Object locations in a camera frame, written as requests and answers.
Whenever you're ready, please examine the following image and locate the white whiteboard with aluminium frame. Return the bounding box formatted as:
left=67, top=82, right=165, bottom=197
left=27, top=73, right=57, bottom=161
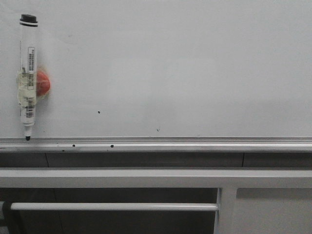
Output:
left=0, top=0, right=312, bottom=152

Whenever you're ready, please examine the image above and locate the white black-tipped whiteboard marker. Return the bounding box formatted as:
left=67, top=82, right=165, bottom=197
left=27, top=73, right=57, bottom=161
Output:
left=17, top=14, right=38, bottom=141

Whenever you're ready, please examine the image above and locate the red round magnet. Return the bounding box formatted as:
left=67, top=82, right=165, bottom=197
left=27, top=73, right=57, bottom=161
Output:
left=37, top=70, right=51, bottom=97

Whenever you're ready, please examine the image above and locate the white horizontal rail bar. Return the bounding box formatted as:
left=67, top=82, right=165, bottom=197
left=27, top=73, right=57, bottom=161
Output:
left=10, top=202, right=219, bottom=212

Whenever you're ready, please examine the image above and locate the white metal pegboard cart frame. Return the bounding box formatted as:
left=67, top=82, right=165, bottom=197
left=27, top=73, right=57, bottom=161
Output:
left=0, top=168, right=312, bottom=234

